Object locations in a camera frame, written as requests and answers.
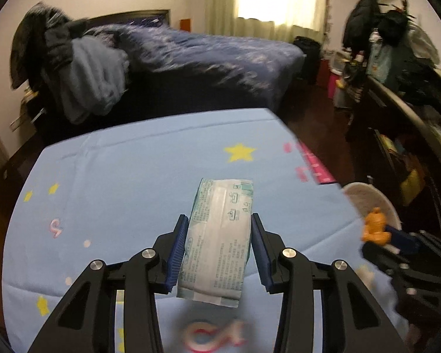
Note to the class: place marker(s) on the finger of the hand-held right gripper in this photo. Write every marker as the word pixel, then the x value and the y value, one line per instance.
pixel 397 264
pixel 402 239

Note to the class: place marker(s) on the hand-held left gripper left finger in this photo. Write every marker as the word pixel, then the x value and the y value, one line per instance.
pixel 176 257

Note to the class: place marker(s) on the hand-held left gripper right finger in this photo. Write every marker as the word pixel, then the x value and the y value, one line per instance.
pixel 259 253

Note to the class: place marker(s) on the orange toy figure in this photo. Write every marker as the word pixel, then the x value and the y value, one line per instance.
pixel 375 226

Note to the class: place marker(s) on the white green tissue packet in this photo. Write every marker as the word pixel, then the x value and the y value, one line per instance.
pixel 217 242

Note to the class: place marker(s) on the pink waste bin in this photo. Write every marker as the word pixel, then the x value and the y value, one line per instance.
pixel 375 198

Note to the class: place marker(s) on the blue printed tablecloth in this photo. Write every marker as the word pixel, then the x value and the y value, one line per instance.
pixel 132 176

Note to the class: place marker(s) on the dark wooden cabinet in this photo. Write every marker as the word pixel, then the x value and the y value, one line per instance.
pixel 393 125

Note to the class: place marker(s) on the pink box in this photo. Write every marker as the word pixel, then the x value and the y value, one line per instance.
pixel 334 86

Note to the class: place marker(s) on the hanging dark clothes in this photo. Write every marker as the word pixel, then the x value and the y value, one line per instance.
pixel 397 44

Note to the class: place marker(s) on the grey blue garment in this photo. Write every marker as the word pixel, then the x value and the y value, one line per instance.
pixel 92 81

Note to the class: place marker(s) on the dark nightstand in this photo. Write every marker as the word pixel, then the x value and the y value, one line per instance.
pixel 35 121

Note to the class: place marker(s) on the bed with dark blue duvet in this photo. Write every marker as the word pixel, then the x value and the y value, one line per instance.
pixel 213 59

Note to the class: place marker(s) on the black suitcase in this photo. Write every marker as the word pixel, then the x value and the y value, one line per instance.
pixel 307 59

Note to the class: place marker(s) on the dark wooden headboard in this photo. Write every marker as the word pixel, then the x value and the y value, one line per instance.
pixel 139 15

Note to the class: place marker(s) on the pale window curtain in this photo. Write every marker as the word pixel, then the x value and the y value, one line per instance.
pixel 279 0

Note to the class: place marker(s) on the dark jacket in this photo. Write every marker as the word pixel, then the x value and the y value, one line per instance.
pixel 36 44

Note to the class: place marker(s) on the small orange wall item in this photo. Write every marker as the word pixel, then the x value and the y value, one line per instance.
pixel 185 25

